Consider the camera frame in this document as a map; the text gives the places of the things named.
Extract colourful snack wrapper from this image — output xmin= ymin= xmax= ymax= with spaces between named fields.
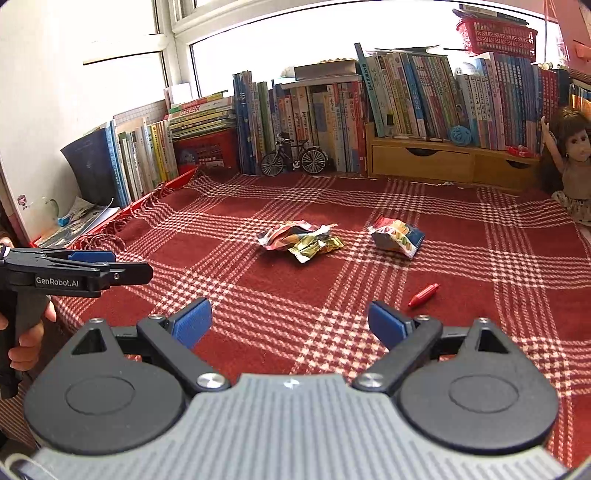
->
xmin=256 ymin=220 xmax=335 ymax=251

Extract far left upright books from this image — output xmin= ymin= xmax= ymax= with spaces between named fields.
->
xmin=61 ymin=118 xmax=179 ymax=208

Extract pink hanging bag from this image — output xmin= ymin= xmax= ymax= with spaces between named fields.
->
xmin=543 ymin=0 xmax=590 ymax=75

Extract miniature black bicycle model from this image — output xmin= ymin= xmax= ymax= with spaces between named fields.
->
xmin=260 ymin=132 xmax=329 ymax=177

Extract small gold foil wrapper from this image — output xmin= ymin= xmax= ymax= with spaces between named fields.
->
xmin=287 ymin=233 xmax=344 ymax=264

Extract person's left hand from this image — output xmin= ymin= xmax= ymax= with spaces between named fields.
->
xmin=8 ymin=299 xmax=57 ymax=372

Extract stack of flat books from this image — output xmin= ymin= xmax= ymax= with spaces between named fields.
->
xmin=165 ymin=91 xmax=236 ymax=142

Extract blue yarn flower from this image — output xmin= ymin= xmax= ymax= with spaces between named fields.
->
xmin=449 ymin=125 xmax=473 ymax=147

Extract red white plaid tablecloth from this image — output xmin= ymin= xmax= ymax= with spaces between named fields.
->
xmin=40 ymin=172 xmax=590 ymax=466

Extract white blue snack packet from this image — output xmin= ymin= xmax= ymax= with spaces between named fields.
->
xmin=368 ymin=216 xmax=425 ymax=260

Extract left row upright books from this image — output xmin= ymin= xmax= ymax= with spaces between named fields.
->
xmin=232 ymin=59 xmax=369 ymax=176

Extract red plastic basket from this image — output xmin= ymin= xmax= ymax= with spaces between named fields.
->
xmin=456 ymin=18 xmax=537 ymax=62

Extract books on wooden organizer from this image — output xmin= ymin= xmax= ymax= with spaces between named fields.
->
xmin=356 ymin=46 xmax=571 ymax=157

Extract wooden drawer organizer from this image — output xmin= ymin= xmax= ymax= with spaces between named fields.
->
xmin=366 ymin=123 xmax=540 ymax=192

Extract brown haired doll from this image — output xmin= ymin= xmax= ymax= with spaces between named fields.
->
xmin=540 ymin=107 xmax=590 ymax=227

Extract red box with print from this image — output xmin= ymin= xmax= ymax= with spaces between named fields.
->
xmin=173 ymin=128 xmax=238 ymax=174

